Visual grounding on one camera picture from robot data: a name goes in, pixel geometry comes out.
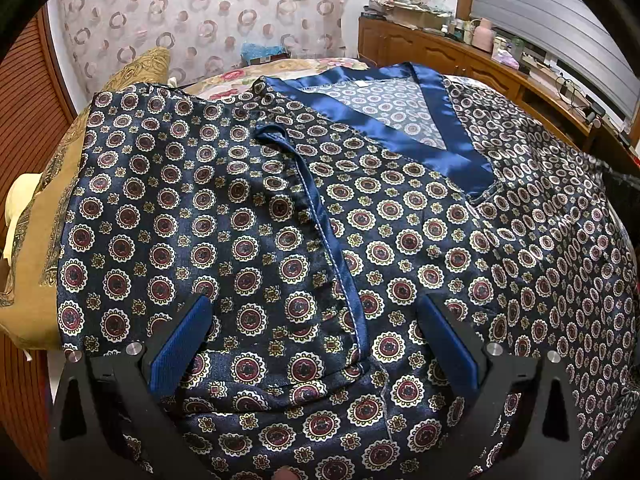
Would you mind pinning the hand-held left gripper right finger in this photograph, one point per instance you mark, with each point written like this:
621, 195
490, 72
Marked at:
452, 346

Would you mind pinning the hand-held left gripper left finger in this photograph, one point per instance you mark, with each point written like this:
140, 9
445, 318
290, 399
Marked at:
182, 341

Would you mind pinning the navy medallion print satin shirt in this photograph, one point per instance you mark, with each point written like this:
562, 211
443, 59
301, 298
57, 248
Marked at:
280, 220

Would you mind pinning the golden patterned pillow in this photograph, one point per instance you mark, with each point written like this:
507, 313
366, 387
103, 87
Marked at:
30, 285

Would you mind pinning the pale yellow cushion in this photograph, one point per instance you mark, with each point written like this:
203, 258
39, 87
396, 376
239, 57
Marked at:
20, 195

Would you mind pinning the rose floral bedsheet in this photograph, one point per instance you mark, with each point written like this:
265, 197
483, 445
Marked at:
235, 80

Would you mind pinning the wooden louvered wardrobe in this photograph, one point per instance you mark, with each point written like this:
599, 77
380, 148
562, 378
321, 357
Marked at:
35, 90

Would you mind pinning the wooden sideboard cabinet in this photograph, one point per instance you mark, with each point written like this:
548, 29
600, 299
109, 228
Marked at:
425, 50

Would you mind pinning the pale purple plastic bag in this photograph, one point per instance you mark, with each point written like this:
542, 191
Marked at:
507, 52

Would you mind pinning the blue plastic bag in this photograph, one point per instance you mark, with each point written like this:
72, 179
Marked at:
262, 52

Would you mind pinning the pink bottle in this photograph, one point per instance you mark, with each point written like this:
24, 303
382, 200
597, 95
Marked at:
483, 36

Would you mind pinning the circle print sheer curtain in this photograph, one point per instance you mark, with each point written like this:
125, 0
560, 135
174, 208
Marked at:
200, 10

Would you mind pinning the pile of papers and boxes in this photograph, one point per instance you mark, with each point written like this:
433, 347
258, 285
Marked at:
410, 10

